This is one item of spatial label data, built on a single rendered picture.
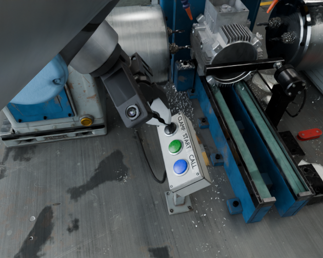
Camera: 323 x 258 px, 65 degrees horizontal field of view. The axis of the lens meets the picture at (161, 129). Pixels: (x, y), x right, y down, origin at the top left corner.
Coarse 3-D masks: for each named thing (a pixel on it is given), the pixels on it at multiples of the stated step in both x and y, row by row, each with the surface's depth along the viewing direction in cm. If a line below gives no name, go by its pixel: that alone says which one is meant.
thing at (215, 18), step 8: (208, 0) 82; (216, 0) 84; (224, 0) 85; (232, 0) 84; (208, 8) 83; (216, 8) 84; (224, 8) 81; (232, 8) 84; (240, 8) 81; (208, 16) 83; (216, 16) 77; (224, 16) 77; (232, 16) 77; (240, 16) 78; (208, 24) 84; (216, 24) 78; (224, 24) 79; (232, 24) 79; (240, 24) 80; (216, 32) 80
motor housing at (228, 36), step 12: (228, 24) 79; (192, 36) 90; (204, 36) 82; (216, 36) 80; (228, 36) 75; (240, 36) 75; (228, 48) 96; (240, 48) 90; (252, 48) 81; (204, 60) 80; (216, 60) 95; (228, 60) 93; (240, 60) 89; (240, 72) 87; (228, 84) 87
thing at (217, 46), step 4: (200, 16) 86; (200, 20) 87; (204, 20) 87; (252, 40) 77; (256, 40) 76; (216, 44) 75; (220, 44) 76; (256, 44) 77; (260, 44) 77; (212, 48) 76; (216, 48) 75; (220, 48) 76; (256, 48) 78; (216, 52) 76; (208, 76) 85; (248, 76) 86; (208, 80) 84; (212, 80) 84
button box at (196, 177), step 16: (160, 128) 58; (176, 128) 55; (192, 128) 58; (160, 144) 56; (192, 144) 52; (176, 160) 51; (192, 160) 49; (176, 176) 50; (192, 176) 48; (208, 176) 50; (176, 192) 50; (192, 192) 51
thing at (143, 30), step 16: (112, 16) 71; (128, 16) 71; (144, 16) 71; (160, 16) 71; (128, 32) 70; (144, 32) 70; (160, 32) 70; (128, 48) 70; (144, 48) 71; (160, 48) 71; (176, 48) 78; (144, 64) 73; (160, 64) 73; (160, 80) 79
